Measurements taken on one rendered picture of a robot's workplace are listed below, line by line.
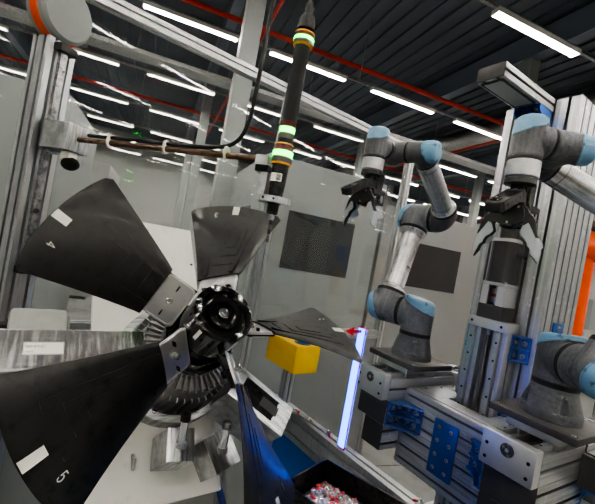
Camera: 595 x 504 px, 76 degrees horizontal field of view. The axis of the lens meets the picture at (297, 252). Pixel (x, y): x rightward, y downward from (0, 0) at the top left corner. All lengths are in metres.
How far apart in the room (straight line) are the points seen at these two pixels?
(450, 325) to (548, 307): 4.01
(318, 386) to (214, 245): 1.27
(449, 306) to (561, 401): 4.19
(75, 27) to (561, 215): 1.56
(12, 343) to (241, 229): 0.49
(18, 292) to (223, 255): 0.62
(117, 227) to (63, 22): 0.70
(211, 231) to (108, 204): 0.26
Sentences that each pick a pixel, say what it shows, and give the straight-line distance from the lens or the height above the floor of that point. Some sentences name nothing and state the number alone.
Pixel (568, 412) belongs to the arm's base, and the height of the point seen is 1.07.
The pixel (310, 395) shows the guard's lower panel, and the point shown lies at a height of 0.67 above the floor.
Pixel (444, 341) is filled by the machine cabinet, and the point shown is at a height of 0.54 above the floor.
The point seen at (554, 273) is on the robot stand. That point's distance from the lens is 1.52.
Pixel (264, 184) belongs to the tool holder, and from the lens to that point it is 0.82.
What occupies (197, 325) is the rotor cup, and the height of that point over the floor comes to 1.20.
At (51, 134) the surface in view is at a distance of 1.20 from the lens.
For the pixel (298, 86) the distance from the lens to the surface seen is 0.87.
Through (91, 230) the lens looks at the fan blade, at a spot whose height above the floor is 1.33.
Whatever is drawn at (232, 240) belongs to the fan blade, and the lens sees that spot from 0.91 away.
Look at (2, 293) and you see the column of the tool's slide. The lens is 1.26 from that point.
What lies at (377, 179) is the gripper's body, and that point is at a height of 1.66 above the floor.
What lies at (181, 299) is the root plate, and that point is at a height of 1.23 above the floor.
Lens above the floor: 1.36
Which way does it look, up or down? level
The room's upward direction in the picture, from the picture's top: 10 degrees clockwise
